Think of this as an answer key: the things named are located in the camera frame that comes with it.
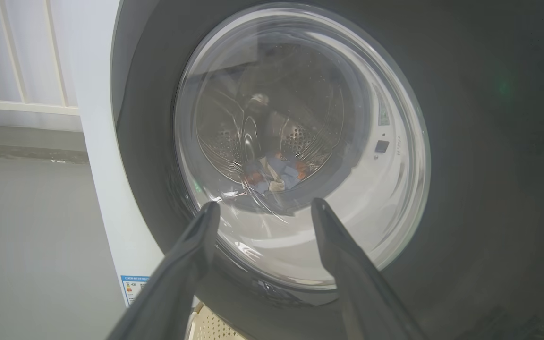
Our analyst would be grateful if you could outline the blue bear-print garment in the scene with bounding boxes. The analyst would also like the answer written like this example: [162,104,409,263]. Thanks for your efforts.
[272,151,308,189]
[241,158,287,194]

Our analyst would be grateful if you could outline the cream perforated laundry basket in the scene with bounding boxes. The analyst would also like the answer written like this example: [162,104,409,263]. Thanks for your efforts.
[185,302,247,340]

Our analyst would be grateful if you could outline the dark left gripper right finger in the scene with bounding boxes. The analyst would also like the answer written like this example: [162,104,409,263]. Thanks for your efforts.
[311,198,426,340]

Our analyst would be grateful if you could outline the white front-load washing machine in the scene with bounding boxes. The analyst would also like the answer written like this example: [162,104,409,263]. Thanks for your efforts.
[71,0,544,340]

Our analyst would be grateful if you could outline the grey warning sticker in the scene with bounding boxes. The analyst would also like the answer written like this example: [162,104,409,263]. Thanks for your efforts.
[377,97,391,127]

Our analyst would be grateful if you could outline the white railing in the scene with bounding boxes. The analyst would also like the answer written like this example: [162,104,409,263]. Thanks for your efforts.
[0,0,81,116]

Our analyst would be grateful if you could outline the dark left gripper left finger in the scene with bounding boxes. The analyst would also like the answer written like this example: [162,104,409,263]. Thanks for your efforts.
[107,202,221,340]

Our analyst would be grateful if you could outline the perforated steel washer drum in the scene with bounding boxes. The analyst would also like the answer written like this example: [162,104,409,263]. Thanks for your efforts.
[195,42,346,199]

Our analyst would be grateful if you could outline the blue energy label sticker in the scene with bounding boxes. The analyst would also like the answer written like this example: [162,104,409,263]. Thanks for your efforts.
[121,275,150,306]

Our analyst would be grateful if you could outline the round black glass washer door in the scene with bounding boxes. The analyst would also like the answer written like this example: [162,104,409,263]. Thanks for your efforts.
[111,0,544,340]

